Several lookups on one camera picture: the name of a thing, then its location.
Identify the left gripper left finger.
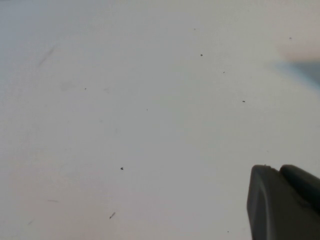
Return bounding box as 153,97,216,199
246,164,320,240

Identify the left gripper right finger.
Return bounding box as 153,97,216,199
279,164,320,213

